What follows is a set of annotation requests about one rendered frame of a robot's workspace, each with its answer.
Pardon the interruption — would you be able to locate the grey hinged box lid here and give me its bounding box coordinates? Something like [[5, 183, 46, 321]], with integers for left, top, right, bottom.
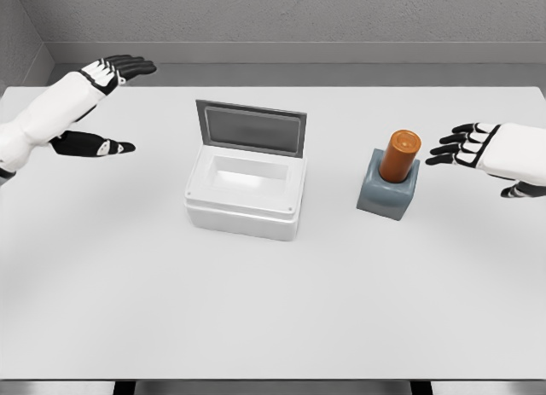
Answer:
[[195, 99, 308, 159]]

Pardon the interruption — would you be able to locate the orange cylinder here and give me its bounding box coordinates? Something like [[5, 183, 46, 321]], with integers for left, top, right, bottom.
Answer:
[[380, 129, 423, 184]]

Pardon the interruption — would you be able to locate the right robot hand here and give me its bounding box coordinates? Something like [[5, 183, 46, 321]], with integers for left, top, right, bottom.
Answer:
[[425, 121, 546, 199]]

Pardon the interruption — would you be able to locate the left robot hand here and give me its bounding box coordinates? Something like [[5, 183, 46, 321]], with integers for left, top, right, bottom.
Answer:
[[16, 54, 158, 159]]

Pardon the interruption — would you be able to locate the white rectangular box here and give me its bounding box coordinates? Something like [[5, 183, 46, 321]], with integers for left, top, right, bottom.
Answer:
[[183, 146, 309, 243]]

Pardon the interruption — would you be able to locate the grey cylinder holder block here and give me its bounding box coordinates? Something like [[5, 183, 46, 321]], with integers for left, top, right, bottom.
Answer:
[[356, 148, 421, 222]]

